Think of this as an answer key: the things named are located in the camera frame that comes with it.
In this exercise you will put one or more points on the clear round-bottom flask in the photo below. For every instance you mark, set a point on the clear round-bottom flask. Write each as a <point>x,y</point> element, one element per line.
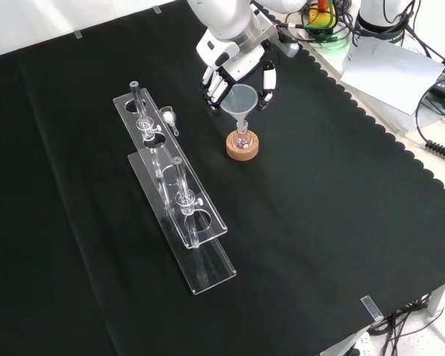
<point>242,138</point>

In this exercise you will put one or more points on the white power strip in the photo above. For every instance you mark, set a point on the white power strip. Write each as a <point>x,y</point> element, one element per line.
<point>363,343</point>

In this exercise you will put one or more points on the yellow stop button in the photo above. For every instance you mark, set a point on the yellow stop button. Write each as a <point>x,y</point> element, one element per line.
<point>319,18</point>

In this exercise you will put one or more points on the white paper sheet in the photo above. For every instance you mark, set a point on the white paper sheet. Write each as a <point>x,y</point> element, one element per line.
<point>393,70</point>

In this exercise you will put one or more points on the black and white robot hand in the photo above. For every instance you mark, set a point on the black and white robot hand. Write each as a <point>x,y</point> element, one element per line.
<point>217,48</point>

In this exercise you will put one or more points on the black cloth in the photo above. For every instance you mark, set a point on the black cloth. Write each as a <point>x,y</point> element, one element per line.
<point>319,193</point>

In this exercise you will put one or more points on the white table leg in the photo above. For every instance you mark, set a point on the white table leg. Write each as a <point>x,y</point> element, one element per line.
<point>437,298</point>

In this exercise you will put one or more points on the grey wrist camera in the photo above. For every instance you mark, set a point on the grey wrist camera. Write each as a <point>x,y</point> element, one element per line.
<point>289,49</point>

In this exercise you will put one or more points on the clear plastic funnel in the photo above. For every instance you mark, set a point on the clear plastic funnel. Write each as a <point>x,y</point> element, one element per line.
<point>241,102</point>

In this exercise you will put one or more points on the clear acrylic funnel stand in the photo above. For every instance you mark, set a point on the clear acrylic funnel stand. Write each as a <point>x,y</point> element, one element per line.
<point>207,256</point>

